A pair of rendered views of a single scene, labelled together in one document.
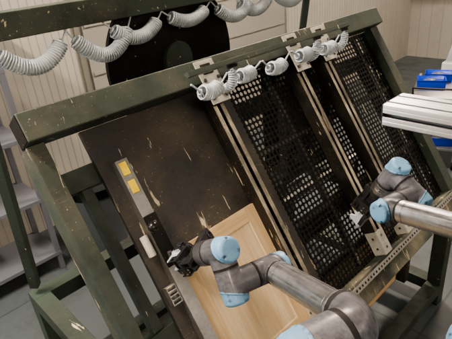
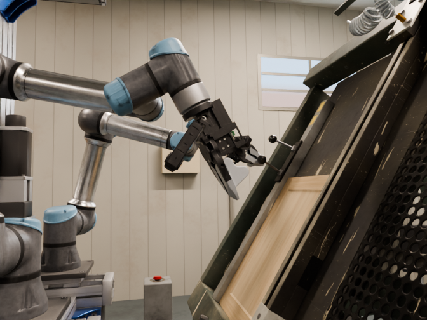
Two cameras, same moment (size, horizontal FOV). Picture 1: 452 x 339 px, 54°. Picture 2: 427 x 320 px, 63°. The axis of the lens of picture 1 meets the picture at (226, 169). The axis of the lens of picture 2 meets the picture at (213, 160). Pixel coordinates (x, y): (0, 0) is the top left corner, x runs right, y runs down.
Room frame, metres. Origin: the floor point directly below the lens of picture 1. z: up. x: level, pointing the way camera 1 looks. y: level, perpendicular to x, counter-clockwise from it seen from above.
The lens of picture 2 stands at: (1.78, -1.16, 1.34)
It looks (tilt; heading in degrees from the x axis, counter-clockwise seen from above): 4 degrees up; 121
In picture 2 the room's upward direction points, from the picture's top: 1 degrees counter-clockwise
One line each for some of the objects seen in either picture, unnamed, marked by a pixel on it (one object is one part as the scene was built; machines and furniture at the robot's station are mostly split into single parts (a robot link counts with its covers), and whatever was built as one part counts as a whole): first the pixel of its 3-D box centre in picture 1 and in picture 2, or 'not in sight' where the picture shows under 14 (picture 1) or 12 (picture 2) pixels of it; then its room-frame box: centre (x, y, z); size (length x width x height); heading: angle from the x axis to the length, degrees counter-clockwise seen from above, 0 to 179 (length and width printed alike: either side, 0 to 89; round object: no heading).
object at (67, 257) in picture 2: not in sight; (60, 254); (0.58, -0.31, 1.09); 0.15 x 0.15 x 0.10
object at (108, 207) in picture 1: (99, 210); not in sight; (3.45, 1.18, 0.32); 0.50 x 0.50 x 0.63
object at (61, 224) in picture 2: not in sight; (61, 223); (0.57, -0.30, 1.20); 0.13 x 0.12 x 0.14; 115
